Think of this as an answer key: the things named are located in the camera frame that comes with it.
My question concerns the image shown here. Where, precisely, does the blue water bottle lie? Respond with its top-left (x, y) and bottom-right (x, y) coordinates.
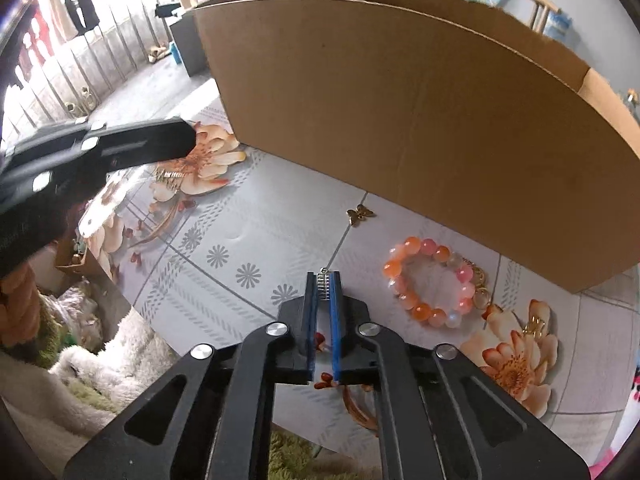
top-left (542, 10), bottom-right (573, 53)

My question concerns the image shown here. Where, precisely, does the small gold earring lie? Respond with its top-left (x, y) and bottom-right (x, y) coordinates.
top-left (524, 314), bottom-right (550, 338)

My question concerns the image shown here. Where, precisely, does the white fluffy blanket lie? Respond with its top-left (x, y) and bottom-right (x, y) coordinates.
top-left (0, 305), bottom-right (176, 461)

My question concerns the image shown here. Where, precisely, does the large brown cardboard box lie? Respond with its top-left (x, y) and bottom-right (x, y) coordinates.
top-left (192, 0), bottom-right (640, 293)

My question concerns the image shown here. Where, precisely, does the small cardboard box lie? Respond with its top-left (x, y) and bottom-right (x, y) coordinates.
top-left (55, 240), bottom-right (101, 281)

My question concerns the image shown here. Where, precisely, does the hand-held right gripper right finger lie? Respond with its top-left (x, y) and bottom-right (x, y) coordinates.
top-left (330, 271), bottom-right (588, 480)

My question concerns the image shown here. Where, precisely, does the grey balcony fence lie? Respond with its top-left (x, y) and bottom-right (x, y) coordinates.
top-left (0, 0), bottom-right (201, 126)

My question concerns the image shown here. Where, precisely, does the dark grey cabinet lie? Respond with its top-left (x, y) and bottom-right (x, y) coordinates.
top-left (170, 7), bottom-right (211, 76)

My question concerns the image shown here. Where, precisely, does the orange pink bead bracelet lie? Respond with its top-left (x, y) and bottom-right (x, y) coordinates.
top-left (384, 236), bottom-right (493, 331)

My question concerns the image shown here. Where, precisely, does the wooden chair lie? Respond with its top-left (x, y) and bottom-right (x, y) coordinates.
top-left (522, 0), bottom-right (561, 33)

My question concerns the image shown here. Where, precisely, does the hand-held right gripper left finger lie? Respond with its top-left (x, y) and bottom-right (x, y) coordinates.
top-left (62, 271), bottom-right (318, 480)

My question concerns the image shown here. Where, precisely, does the small gold clip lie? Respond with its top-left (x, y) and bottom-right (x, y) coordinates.
top-left (154, 166), bottom-right (183, 190)

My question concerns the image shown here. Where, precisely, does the gold butterfly charm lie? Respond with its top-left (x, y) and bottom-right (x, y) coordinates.
top-left (346, 204), bottom-right (376, 227)

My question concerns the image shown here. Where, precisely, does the person's left forearm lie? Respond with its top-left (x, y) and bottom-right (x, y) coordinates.
top-left (0, 260), bottom-right (43, 348)

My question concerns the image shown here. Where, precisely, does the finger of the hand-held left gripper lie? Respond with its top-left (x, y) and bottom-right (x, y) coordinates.
top-left (70, 116), bottom-right (197, 173)

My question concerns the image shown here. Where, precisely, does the olive green plush towel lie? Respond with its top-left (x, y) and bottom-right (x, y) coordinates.
top-left (267, 430), bottom-right (346, 480)

